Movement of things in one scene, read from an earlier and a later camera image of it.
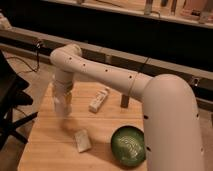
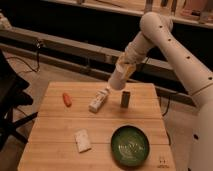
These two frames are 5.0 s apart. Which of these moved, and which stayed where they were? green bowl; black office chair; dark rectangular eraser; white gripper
Moved: white gripper
Stayed: dark rectangular eraser; black office chair; green bowl
